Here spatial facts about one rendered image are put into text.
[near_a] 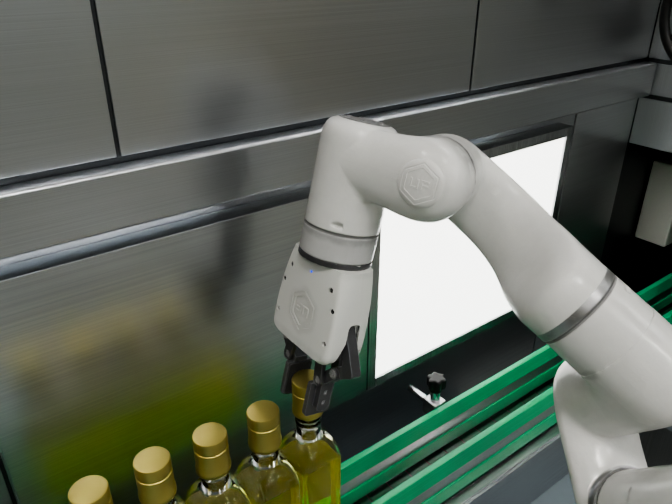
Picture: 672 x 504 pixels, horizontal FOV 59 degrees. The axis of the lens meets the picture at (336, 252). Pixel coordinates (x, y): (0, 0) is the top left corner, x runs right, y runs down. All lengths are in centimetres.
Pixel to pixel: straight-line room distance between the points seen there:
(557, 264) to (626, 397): 12
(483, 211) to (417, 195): 13
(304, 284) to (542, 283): 22
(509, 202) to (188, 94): 34
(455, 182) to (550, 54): 55
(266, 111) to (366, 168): 19
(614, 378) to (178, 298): 43
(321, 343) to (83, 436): 28
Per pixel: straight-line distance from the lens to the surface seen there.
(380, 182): 52
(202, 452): 61
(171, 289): 66
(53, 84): 60
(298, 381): 65
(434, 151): 51
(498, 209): 61
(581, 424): 63
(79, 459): 74
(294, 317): 61
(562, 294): 53
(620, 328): 54
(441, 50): 84
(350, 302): 57
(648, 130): 130
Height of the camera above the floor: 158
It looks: 27 degrees down
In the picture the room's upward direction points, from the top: straight up
